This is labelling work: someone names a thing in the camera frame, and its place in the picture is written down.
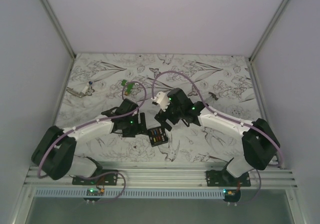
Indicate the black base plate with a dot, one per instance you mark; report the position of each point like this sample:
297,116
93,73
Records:
222,178
100,178

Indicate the green connector part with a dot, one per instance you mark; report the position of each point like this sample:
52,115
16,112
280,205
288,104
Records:
127,87

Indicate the right small circuit board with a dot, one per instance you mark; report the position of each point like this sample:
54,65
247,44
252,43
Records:
231,192

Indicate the floral patterned table mat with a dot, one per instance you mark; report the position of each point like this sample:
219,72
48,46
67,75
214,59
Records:
226,76

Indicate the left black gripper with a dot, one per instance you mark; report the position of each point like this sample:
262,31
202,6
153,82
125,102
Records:
141,126

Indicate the left aluminium frame post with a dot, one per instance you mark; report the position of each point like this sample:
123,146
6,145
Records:
57,26

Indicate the left small circuit board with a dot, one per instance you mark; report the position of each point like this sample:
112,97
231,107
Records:
95,192

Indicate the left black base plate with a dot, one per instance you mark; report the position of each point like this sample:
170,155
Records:
100,178

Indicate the grey slotted cable duct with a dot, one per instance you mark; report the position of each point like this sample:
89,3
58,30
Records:
133,193

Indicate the small circuit board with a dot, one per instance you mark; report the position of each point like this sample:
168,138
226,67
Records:
231,192
95,192

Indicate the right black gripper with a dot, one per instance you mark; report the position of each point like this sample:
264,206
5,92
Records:
161,118

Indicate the hammer with black handle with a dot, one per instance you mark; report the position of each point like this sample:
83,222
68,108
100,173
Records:
211,98

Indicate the black fuse box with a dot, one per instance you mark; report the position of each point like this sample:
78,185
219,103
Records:
157,136

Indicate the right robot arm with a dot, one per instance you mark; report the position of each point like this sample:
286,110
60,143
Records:
258,141

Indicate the aluminium rail beam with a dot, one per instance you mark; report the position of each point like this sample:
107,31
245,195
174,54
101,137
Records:
194,177

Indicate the right aluminium frame post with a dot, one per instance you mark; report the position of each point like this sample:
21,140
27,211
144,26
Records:
270,27

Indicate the aluminium frame post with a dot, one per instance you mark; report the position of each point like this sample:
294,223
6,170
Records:
270,27
57,26

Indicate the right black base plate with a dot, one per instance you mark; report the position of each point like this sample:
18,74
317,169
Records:
222,178

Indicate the metal bracket with blue knob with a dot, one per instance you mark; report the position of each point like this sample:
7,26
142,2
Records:
85,89

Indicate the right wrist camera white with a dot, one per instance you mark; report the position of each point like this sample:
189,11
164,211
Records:
162,100

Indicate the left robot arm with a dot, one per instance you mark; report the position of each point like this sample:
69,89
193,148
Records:
55,153

